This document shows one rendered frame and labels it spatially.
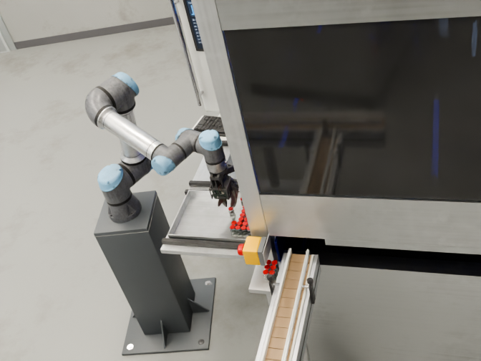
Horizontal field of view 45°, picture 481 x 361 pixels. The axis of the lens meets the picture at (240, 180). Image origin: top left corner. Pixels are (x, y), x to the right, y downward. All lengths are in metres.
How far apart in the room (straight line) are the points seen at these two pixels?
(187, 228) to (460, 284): 1.04
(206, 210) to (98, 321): 1.22
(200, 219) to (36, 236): 1.91
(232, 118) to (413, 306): 0.98
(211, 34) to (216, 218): 0.97
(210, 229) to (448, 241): 0.90
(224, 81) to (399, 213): 0.68
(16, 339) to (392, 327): 2.10
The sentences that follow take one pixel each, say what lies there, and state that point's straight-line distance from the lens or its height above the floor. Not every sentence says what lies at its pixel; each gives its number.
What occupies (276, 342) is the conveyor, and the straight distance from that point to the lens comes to 1.87.
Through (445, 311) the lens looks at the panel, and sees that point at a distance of 2.23.
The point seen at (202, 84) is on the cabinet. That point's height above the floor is 0.98.
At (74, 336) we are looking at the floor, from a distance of 3.38.
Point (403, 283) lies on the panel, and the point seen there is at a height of 0.81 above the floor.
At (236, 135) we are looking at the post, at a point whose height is 1.46.
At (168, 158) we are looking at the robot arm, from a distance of 2.05.
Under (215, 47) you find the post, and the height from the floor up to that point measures 1.75.
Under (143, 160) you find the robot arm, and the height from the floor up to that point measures 1.01.
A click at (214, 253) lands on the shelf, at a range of 2.22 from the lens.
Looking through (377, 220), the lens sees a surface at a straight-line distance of 1.90.
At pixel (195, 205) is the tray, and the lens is 2.44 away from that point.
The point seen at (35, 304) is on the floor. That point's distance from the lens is 3.66.
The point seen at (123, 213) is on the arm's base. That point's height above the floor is 0.84.
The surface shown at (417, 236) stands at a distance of 1.94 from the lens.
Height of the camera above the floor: 2.47
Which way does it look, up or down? 40 degrees down
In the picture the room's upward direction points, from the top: 14 degrees counter-clockwise
